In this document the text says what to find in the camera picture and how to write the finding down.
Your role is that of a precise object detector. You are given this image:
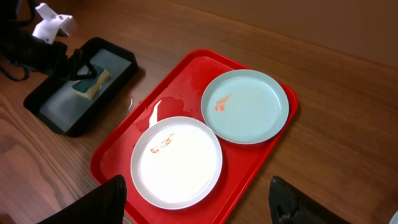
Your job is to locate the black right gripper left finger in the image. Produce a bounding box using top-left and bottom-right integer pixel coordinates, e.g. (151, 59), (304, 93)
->
(39, 175), (127, 224)

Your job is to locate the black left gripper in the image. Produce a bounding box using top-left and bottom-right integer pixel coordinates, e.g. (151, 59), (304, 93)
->
(1, 27), (98, 81)

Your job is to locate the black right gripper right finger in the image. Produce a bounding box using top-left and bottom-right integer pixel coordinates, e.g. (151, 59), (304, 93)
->
(268, 175), (348, 224)

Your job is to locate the green and yellow sponge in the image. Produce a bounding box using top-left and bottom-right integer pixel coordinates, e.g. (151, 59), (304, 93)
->
(72, 65), (112, 100)

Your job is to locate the white stained plate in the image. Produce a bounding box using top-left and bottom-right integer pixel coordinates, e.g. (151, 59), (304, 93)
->
(131, 116), (223, 210)

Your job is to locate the black water tray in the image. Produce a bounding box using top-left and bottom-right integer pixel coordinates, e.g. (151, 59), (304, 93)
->
(24, 37), (139, 137)

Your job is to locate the light blue stained plate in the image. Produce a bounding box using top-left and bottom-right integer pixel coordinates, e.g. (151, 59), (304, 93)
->
(201, 69), (289, 144)

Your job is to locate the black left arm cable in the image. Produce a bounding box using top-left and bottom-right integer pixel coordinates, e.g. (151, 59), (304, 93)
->
(0, 58), (30, 83)

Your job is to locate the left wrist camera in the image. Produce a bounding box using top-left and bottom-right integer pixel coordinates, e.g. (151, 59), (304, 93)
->
(32, 2), (77, 44)

